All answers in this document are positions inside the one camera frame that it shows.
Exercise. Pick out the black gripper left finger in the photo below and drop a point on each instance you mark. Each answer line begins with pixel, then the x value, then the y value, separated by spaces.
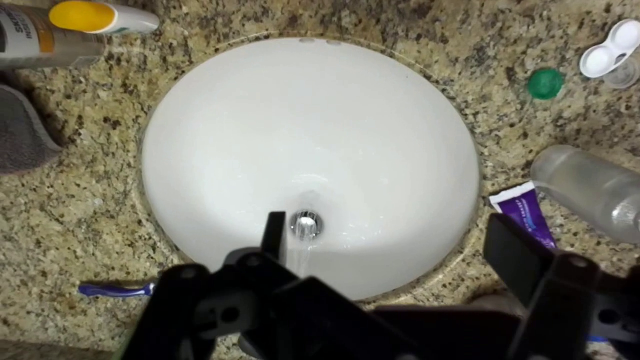
pixel 192 307

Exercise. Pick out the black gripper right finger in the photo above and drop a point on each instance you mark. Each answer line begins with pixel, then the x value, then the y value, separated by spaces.
pixel 572 301

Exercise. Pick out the green round cap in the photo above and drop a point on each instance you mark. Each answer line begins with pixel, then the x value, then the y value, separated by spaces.
pixel 544 82

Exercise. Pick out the clear plastic bottle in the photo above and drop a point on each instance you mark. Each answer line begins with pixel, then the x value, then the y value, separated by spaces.
pixel 593 191

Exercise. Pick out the white contact lens case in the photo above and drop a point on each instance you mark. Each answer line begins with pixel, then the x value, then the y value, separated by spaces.
pixel 611 52

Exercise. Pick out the white oval sink basin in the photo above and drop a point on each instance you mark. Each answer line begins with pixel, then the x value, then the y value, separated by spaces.
pixel 301 132

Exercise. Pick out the white tube with yellow cap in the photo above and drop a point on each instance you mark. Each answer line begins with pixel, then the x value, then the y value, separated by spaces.
pixel 87 16

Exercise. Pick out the purple toothpaste tube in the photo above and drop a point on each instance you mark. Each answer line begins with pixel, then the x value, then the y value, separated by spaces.
pixel 526 211

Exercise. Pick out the chrome sink drain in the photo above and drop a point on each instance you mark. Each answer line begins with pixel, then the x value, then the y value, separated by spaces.
pixel 307 224

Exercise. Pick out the spray can with orange cap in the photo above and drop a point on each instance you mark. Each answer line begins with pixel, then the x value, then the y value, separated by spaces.
pixel 33 41

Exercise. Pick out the grey towel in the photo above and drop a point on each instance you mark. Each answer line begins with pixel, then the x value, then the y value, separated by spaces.
pixel 20 132

